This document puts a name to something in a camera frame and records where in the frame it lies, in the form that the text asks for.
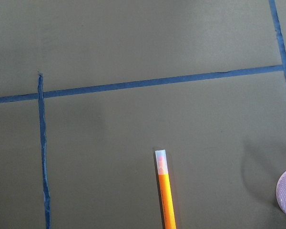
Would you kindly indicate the orange highlighter pen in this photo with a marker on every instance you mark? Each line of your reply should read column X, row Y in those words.
column 165, row 190

